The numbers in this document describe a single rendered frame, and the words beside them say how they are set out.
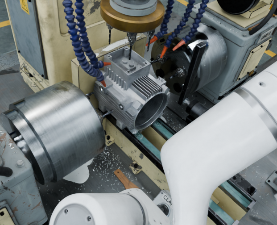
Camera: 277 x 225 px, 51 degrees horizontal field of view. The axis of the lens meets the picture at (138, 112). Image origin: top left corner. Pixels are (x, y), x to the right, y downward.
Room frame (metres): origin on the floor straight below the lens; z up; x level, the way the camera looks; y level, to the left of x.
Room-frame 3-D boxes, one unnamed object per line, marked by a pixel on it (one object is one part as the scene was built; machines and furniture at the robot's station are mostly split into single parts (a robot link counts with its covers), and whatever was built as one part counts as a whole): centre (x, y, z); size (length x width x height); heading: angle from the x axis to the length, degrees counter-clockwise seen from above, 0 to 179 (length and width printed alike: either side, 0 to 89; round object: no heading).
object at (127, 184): (0.47, -0.03, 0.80); 0.21 x 0.05 x 0.01; 47
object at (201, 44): (0.75, -0.15, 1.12); 0.04 x 0.03 x 0.26; 50
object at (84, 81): (0.83, 0.15, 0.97); 0.30 x 0.11 x 0.34; 140
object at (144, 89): (0.73, 0.03, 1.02); 0.20 x 0.19 x 0.19; 50
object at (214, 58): (0.98, -0.18, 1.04); 0.41 x 0.25 x 0.25; 140
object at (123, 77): (0.75, 0.06, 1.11); 0.12 x 0.11 x 0.07; 50
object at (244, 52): (1.18, -0.35, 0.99); 0.35 x 0.31 x 0.37; 140
